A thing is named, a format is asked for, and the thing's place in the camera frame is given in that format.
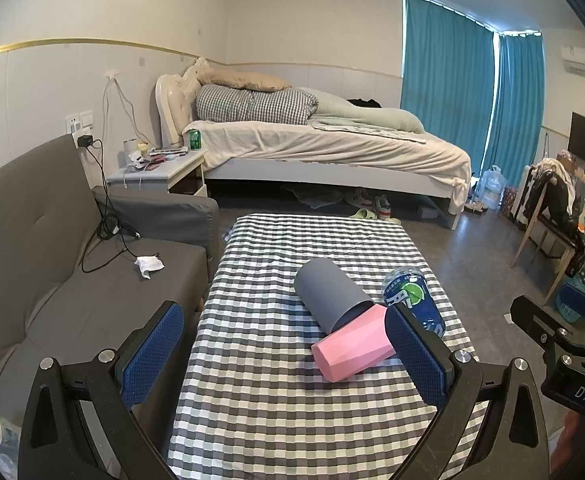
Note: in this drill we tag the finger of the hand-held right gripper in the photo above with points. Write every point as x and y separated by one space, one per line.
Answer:
539 320

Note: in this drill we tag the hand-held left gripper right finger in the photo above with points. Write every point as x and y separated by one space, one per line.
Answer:
415 360

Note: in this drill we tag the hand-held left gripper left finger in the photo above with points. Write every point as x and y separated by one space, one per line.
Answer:
153 352

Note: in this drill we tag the pink cup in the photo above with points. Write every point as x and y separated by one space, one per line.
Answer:
348 352

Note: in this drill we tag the person's right forearm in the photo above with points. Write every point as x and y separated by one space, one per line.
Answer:
569 450

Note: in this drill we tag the grey cup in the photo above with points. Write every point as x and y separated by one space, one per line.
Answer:
322 290

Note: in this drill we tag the blue storage basket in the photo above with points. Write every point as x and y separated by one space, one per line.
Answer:
574 305

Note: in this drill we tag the blue label plastic bottle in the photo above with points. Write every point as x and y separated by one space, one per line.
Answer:
415 297

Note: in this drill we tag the wooden chair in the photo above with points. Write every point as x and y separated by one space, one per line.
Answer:
534 232

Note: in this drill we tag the crumpled white tissue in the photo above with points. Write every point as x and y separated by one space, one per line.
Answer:
148 265

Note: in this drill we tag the clothes pile on chair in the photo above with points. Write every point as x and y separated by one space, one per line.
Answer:
557 185

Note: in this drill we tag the checked tablecloth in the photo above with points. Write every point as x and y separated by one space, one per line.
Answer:
272 285

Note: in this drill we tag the clear water jug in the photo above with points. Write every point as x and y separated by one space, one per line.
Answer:
492 190

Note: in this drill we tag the grey sofa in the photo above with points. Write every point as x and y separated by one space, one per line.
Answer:
47 260

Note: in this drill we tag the pale green slippers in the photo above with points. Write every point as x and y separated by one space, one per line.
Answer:
362 214

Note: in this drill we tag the white sneaker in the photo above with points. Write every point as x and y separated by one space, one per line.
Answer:
382 206

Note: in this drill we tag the grey sneaker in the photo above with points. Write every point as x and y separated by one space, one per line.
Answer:
358 197

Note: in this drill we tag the light blue nightstand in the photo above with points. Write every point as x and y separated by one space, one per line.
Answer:
162 172

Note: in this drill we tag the white bed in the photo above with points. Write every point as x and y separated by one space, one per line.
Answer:
332 180

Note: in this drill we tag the stack of magazines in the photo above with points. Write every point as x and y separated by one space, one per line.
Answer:
167 150

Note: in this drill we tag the white mug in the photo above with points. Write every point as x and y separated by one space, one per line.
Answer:
132 149

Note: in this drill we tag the narrow teal curtain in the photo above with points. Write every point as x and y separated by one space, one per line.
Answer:
517 110

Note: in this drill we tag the green drink can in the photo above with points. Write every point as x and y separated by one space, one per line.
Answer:
195 141

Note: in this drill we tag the black charger plug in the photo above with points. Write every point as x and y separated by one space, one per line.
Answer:
85 141

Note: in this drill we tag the beige bed sheet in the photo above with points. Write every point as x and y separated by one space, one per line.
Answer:
322 147

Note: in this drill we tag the pale green blanket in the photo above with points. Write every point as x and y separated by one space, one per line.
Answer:
367 117

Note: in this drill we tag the wide teal curtain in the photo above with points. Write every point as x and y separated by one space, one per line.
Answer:
445 85

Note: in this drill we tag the checkered pillow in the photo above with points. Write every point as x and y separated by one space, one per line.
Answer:
252 105

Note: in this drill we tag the beige pillow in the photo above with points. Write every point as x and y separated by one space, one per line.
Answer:
242 81

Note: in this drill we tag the white wall socket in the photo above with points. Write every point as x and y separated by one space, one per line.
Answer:
79 121

